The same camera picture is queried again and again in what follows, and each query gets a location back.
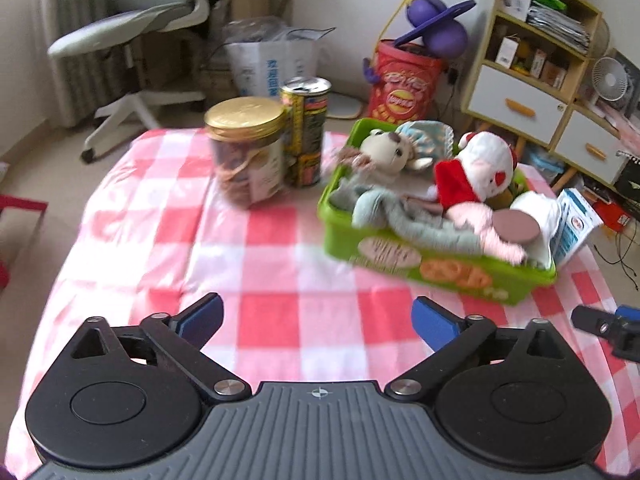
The wooden shelf cabinet with drawers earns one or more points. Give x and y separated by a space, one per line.
528 62

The white plastic shopping bag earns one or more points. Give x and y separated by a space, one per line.
264 53

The small white desk fan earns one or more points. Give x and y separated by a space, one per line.
609 79

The red white checkered tablecloth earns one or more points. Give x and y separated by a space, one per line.
155 237

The white santa plush toy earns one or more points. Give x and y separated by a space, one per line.
483 168

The red chips bucket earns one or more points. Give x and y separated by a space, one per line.
403 81

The light green towel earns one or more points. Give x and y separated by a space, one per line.
375 208

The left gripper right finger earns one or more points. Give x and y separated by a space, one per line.
455 342

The grey office chair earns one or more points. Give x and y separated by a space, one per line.
134 19

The green plastic cookie bin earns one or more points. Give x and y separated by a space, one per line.
383 251

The brown round pad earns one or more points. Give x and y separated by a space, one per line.
515 226

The purple hopper ball toy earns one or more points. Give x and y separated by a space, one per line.
436 25

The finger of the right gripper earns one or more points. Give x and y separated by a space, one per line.
621 329

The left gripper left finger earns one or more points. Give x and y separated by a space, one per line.
177 341

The white cloth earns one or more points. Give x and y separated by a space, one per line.
547 213

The blue white milk carton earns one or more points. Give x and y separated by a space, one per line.
577 221

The pink fluffy sock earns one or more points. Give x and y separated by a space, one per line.
478 218

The red stool frame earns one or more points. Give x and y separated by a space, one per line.
9 201

